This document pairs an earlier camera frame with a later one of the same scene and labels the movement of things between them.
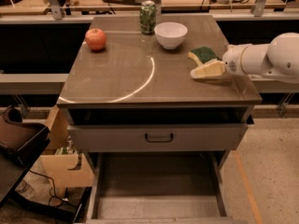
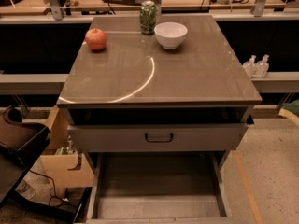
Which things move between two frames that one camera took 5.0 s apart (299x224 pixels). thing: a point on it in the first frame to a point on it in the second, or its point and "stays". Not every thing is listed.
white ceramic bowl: [170, 35] stays
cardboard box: [64, 166] stays
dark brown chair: [21, 146] stays
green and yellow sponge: [202, 55] to [291, 110]
